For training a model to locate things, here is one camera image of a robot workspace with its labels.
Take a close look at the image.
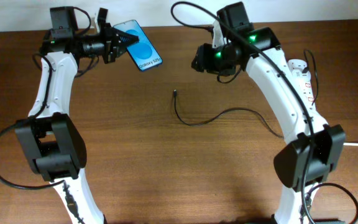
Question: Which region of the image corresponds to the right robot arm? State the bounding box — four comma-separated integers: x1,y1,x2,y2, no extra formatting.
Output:
192,2,346,223

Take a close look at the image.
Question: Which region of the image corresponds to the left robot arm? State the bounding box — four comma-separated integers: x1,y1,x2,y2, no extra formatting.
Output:
15,6,139,223

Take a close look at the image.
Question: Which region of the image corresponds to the blue screen smartphone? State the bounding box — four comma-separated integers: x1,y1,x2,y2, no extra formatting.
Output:
113,20,163,72

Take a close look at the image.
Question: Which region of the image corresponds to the black charging cable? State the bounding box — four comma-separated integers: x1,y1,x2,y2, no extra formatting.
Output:
172,49,319,139

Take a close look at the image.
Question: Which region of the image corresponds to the white power strip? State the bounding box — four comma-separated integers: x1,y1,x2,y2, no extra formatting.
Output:
288,59,316,110

